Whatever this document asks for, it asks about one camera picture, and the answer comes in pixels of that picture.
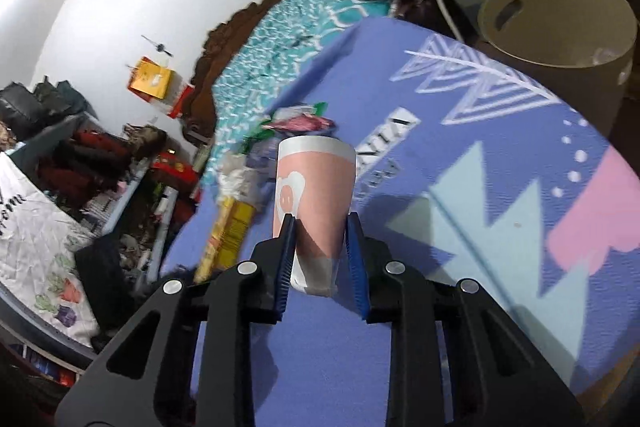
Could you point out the dark wooden headboard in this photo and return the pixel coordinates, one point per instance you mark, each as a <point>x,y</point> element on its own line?
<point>205,72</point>

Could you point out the white printed cloth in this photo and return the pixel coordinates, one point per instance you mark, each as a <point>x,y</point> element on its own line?
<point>35,232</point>

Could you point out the beige round bin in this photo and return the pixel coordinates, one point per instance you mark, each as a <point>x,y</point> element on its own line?
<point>550,32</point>

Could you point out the pink paper cup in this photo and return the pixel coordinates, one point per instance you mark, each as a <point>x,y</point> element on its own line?
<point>315,187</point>

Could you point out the green white snack packet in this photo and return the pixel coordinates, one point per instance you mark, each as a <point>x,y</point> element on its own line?
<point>258,133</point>

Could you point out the brown handbag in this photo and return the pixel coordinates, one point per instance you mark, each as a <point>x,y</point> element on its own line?
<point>150,139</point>

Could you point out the pink foil wrapper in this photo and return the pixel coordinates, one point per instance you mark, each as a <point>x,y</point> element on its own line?
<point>300,123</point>

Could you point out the red printed box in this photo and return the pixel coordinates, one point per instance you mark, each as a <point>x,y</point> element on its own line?
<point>172,169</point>

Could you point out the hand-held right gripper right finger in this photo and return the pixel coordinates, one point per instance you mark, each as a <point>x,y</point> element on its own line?
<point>355,257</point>

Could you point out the dark wall hanging ornament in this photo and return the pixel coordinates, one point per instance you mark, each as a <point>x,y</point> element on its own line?
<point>159,46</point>

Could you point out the yellow snack packet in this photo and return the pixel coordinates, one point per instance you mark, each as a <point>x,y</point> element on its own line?
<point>227,232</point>

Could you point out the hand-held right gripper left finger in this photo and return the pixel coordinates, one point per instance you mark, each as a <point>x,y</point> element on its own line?
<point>286,257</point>

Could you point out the grey metal shelf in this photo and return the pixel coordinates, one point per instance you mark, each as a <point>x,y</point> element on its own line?
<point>50,134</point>

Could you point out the teal patterned bedspread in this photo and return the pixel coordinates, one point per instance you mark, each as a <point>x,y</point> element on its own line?
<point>260,47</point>

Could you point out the yellow red wall calendar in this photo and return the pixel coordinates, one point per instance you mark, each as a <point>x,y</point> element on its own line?
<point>150,79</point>

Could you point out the pile of dark bags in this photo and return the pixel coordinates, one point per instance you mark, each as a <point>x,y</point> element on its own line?
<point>25,107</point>

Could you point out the pile of red clothes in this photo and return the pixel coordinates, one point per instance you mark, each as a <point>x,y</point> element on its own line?
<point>85,167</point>

